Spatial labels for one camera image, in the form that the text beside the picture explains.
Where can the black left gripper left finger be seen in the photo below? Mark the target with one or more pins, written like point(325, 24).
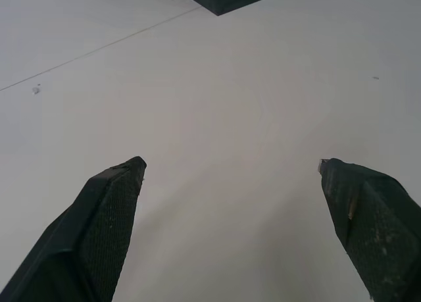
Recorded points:
point(89, 236)

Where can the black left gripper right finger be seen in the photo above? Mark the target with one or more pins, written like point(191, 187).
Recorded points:
point(378, 223)

